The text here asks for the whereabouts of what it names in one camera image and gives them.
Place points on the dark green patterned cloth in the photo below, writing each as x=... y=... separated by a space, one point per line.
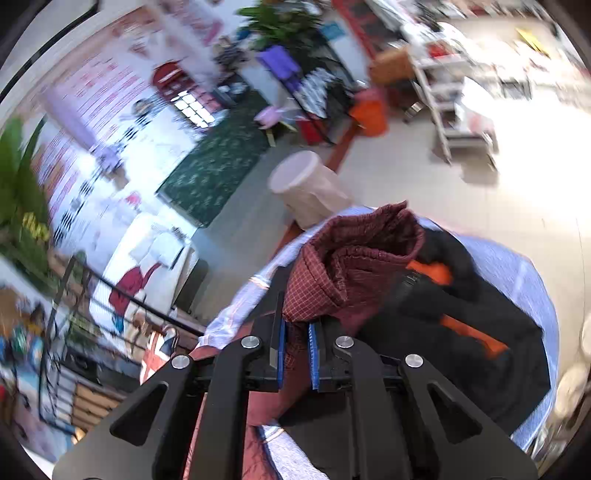
x=217 y=161

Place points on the orange bucket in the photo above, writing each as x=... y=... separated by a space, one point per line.
x=370 y=115

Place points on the black and white striped cloth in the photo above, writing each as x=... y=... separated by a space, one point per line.
x=318 y=90

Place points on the maroon checked shirt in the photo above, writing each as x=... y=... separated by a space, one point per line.
x=364 y=263

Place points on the white metal shelf rack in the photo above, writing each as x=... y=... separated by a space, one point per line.
x=455 y=106

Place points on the wall poster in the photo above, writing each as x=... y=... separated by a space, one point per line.
x=111 y=152

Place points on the green leafy plant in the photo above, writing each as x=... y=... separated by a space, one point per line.
x=21 y=184

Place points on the green potted plant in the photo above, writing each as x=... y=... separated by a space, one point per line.
x=284 y=23

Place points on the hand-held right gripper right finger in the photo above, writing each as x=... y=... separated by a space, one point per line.
x=315 y=355

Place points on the light blue bed sheet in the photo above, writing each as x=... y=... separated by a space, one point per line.
x=512 y=272

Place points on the pink small stool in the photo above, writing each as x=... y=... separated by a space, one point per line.
x=268 y=117

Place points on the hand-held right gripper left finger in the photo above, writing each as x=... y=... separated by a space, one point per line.
x=281 y=355

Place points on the purple folding chair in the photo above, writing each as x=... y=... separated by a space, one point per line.
x=279 y=64

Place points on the black and orange jacket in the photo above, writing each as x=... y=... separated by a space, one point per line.
x=466 y=332

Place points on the white round stool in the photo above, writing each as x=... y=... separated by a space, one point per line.
x=308 y=187

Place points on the brown cardboard box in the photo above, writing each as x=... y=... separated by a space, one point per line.
x=392 y=64

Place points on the black metal rack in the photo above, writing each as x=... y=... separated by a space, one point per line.
x=92 y=341

